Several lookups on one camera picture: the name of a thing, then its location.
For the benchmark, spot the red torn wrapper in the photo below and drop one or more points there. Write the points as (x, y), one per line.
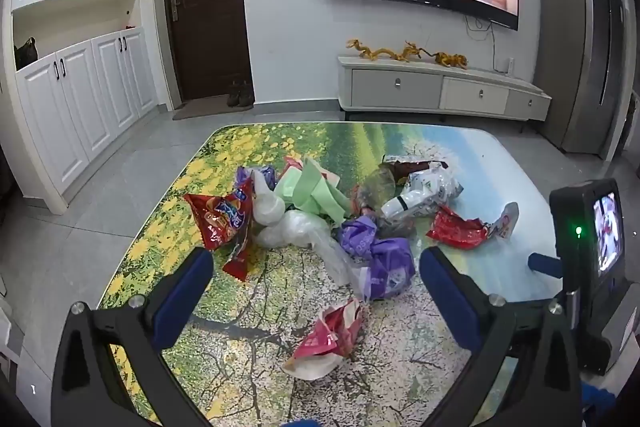
(450, 229)

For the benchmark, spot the brown chip bag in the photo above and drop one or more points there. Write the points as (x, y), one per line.
(402, 167)

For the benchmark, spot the grey refrigerator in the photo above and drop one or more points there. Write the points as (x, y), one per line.
(579, 65)

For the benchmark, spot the dark brown entrance door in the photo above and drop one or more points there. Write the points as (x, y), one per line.
(209, 46)

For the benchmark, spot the red snack bag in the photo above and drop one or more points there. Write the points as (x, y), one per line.
(225, 221)

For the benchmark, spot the silver printed foil bag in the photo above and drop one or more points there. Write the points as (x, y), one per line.
(424, 193)

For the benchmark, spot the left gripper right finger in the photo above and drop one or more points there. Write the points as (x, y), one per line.
(544, 389)

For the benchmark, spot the white TV console cabinet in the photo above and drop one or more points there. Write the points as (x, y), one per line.
(419, 87)

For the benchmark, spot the pair of dark shoes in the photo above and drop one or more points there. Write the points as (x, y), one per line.
(241, 95)

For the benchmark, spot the golden dragon ornament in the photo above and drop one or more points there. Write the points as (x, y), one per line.
(409, 51)

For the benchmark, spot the black bag in niche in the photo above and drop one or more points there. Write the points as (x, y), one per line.
(26, 54)

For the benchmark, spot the white plastic bag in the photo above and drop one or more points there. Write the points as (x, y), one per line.
(282, 227)

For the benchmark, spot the purple plastic bag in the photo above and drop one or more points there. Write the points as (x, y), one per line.
(378, 268)

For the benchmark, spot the white lower shoe cabinets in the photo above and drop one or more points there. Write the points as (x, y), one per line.
(77, 101)

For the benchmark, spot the pink tissue pack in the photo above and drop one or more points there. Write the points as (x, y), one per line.
(292, 163)

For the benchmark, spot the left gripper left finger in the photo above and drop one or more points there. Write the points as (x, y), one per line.
(87, 389)

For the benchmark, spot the pink white wrapper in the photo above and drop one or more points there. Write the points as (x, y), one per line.
(329, 343)

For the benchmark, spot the green paper sheet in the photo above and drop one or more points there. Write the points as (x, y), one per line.
(314, 190)

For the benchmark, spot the small purple wrapper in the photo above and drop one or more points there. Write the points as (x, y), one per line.
(267, 173)

